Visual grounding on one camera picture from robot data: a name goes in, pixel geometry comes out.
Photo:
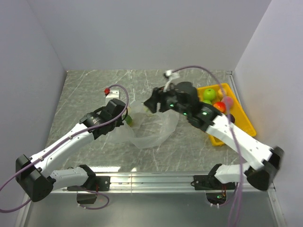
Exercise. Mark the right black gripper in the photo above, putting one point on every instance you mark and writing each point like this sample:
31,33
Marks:
158,94

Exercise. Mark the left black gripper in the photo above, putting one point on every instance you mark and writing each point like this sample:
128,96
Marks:
120,122

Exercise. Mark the dark green vegetable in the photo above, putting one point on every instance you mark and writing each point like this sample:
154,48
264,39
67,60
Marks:
128,120

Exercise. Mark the clear plastic bag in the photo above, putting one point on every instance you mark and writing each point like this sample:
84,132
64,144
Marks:
148,129

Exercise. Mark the green fruit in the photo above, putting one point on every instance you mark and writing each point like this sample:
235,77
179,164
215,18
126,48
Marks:
208,102

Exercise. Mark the red fruit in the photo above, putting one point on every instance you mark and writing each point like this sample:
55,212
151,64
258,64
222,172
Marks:
220,106

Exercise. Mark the dark purple fruit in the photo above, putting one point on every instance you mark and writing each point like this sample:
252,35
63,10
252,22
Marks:
232,118

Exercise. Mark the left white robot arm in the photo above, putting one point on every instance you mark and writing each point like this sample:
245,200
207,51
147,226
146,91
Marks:
38,174

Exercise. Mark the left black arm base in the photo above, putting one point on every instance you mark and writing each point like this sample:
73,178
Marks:
88,194

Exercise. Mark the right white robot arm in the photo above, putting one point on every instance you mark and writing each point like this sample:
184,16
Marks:
261,162

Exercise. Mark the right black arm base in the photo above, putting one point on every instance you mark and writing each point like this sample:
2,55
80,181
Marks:
217,194

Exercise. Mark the small orange fruit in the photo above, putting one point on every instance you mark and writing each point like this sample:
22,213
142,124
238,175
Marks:
221,93

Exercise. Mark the green apple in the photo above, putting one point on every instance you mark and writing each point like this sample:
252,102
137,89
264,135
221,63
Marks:
209,94

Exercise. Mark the pink peach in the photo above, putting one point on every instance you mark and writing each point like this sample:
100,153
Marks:
228,101

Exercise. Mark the yellow plastic tray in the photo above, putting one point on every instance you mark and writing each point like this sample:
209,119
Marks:
241,119

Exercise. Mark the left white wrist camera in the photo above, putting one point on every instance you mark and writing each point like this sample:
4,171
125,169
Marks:
111,93

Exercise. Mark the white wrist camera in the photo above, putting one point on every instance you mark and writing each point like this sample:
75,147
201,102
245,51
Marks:
169,75
111,93

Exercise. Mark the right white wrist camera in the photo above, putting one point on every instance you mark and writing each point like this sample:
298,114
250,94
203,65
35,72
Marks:
169,75

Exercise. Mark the aluminium rail frame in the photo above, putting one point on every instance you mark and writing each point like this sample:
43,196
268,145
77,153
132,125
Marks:
237,196

